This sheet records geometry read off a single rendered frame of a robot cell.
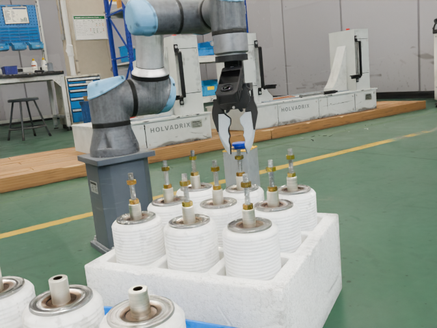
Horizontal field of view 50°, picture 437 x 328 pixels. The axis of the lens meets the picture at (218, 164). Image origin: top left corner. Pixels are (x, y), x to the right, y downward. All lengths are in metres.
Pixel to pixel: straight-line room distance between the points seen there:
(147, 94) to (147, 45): 0.15
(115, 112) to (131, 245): 0.62
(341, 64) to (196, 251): 3.77
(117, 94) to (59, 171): 1.45
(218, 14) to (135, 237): 0.48
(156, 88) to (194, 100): 1.88
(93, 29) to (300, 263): 6.76
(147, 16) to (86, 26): 6.35
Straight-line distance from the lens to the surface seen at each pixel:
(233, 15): 1.01
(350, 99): 4.30
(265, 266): 0.78
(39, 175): 2.80
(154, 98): 1.47
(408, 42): 6.49
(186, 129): 3.23
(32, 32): 6.99
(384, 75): 6.71
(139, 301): 0.54
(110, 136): 1.42
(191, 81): 3.32
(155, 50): 1.45
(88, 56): 7.34
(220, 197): 0.94
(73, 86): 6.41
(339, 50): 4.55
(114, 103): 1.43
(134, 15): 1.04
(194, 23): 1.08
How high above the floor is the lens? 0.50
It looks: 10 degrees down
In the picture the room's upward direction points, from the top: 6 degrees counter-clockwise
